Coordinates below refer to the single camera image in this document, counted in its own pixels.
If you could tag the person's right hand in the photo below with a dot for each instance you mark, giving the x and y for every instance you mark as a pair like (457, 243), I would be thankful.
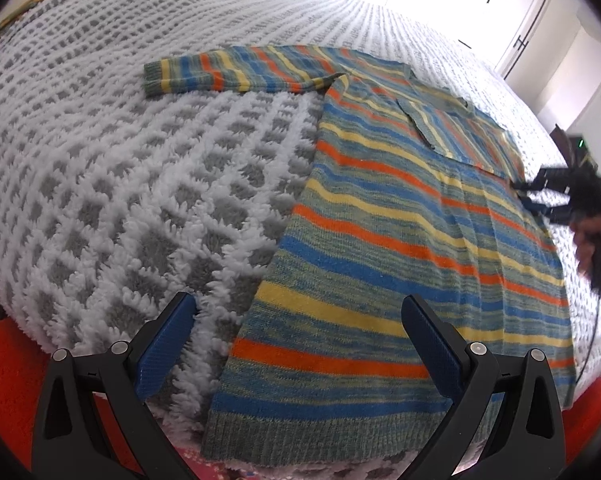
(588, 242)

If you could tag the striped knit sweater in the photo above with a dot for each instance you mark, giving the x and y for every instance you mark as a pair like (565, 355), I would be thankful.
(380, 240)

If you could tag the red shaggy carpet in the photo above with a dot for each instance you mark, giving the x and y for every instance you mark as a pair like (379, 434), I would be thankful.
(5, 370)

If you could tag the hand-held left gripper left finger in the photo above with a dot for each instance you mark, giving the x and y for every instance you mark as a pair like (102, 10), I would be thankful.
(163, 345)

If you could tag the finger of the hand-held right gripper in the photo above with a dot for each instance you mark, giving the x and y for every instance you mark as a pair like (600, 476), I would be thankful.
(545, 179)
(553, 214)

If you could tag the white door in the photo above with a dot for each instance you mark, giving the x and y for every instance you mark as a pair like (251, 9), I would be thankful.
(580, 75)

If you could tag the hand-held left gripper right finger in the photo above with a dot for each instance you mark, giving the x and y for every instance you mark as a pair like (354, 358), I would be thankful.
(433, 345)

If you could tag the dark wooden nightstand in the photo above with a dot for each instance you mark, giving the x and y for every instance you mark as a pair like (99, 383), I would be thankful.
(560, 137)

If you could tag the white grey checked blanket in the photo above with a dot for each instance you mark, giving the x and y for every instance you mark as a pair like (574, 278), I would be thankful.
(130, 185)

